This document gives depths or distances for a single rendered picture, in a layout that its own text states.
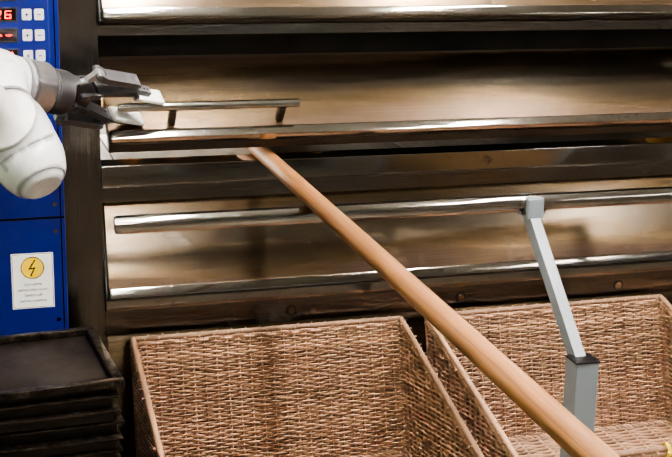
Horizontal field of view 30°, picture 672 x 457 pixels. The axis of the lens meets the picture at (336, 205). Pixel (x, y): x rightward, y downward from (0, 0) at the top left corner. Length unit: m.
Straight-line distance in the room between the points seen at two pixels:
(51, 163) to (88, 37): 0.50
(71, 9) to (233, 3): 0.29
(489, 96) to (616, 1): 0.33
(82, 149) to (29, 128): 0.49
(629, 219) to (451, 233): 0.41
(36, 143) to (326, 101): 0.70
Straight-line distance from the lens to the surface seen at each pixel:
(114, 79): 2.13
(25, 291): 2.37
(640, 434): 2.75
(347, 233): 1.81
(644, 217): 2.76
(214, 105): 2.25
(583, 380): 2.07
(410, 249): 2.53
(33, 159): 1.86
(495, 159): 2.57
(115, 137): 2.24
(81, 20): 2.31
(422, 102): 2.43
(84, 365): 2.17
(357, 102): 2.39
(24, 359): 2.21
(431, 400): 2.40
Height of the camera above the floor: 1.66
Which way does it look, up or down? 14 degrees down
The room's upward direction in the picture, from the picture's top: 1 degrees clockwise
